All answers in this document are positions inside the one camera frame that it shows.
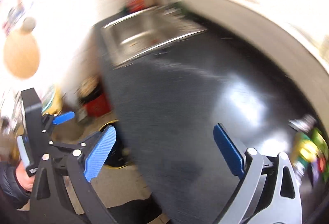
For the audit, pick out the dark green scouring pad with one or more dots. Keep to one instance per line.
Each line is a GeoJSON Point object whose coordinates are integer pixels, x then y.
{"type": "Point", "coordinates": [180, 7]}

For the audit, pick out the green yellow sponge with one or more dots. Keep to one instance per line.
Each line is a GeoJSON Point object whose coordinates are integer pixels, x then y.
{"type": "Point", "coordinates": [304, 151]}

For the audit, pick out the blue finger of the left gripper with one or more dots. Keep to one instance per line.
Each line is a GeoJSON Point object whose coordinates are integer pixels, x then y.
{"type": "Point", "coordinates": [60, 119]}

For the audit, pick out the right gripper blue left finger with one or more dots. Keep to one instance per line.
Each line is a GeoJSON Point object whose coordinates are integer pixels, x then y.
{"type": "Point", "coordinates": [99, 153]}

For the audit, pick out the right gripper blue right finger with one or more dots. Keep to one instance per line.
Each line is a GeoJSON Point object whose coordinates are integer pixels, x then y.
{"type": "Point", "coordinates": [234, 159]}

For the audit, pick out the person's left hand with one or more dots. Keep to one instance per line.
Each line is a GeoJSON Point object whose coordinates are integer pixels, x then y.
{"type": "Point", "coordinates": [23, 179]}

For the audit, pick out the steel kitchen sink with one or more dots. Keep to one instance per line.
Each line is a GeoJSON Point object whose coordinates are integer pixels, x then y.
{"type": "Point", "coordinates": [144, 32]}

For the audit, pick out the red trash bin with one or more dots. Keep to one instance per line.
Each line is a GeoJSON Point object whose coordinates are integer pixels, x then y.
{"type": "Point", "coordinates": [92, 97]}

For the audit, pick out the round wooden cutting board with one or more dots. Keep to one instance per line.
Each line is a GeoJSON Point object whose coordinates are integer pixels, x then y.
{"type": "Point", "coordinates": [21, 53]}

